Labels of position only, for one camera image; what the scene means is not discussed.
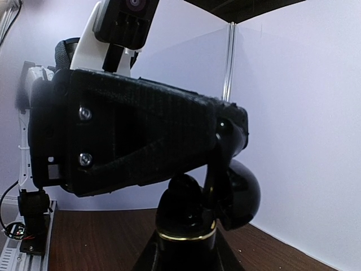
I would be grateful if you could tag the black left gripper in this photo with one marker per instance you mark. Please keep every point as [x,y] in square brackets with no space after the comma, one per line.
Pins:
[48,130]

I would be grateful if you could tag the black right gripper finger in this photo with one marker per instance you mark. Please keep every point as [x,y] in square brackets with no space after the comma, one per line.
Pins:
[209,253]

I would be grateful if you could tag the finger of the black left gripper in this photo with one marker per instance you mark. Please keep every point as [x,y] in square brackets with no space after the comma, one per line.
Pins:
[123,131]

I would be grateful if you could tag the black earbud charging case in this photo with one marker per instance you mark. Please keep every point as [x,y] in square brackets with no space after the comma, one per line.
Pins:
[188,213]

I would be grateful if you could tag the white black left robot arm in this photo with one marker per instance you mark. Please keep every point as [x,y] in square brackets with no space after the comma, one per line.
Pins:
[28,127]

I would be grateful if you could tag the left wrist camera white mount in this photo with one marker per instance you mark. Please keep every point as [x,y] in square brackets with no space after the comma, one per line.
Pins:
[114,35]

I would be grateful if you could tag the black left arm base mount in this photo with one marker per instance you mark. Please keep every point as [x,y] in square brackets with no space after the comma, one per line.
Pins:
[33,207]

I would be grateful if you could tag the left aluminium frame post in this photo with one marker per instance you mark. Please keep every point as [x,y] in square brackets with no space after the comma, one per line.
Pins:
[229,68]

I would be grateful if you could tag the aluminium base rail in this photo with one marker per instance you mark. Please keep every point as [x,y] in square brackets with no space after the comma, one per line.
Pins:
[30,254]

